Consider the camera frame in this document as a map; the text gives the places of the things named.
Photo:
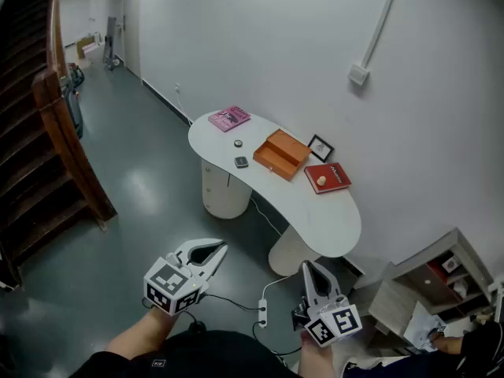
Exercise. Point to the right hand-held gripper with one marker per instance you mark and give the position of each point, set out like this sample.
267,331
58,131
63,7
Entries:
334,323

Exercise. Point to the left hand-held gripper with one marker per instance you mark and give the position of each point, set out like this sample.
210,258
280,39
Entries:
173,286

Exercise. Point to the small square dark box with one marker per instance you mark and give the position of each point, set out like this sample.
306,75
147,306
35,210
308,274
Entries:
241,161

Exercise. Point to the small round silver object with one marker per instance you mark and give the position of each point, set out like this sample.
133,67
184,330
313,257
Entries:
238,143

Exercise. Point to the orange leather tray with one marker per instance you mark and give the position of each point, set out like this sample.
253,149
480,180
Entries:
281,154

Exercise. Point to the person's right forearm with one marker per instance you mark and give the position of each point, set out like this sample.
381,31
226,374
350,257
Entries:
315,360

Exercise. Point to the person's left forearm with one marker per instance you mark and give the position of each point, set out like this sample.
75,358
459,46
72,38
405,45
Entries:
141,333

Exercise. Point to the white curved table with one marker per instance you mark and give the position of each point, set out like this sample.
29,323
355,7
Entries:
283,207

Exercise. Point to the cardboard box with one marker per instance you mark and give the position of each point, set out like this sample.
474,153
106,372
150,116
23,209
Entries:
84,45

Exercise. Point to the white power strip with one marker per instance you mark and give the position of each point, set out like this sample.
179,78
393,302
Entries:
263,313

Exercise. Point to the grey wooden shelf unit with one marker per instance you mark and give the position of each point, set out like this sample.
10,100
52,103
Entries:
397,297

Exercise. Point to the person's black shirt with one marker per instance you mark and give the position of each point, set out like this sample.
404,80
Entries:
204,356

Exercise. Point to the white paper sheet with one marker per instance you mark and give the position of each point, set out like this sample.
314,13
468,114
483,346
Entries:
419,329

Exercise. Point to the red book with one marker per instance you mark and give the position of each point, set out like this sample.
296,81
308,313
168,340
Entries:
334,175

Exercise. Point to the pink book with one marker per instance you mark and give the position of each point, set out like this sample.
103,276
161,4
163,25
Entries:
229,118

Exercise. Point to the brown wooden staircase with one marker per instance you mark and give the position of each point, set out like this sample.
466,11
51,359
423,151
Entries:
31,152

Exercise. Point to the grey upright stand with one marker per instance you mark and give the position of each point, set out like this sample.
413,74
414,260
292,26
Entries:
111,41

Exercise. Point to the white door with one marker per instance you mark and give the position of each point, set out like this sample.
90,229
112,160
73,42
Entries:
132,22

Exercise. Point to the white round desk pedestal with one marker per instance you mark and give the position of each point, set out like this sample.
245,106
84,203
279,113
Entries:
226,195
291,254

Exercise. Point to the black picture frame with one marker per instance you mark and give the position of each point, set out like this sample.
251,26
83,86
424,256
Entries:
321,148

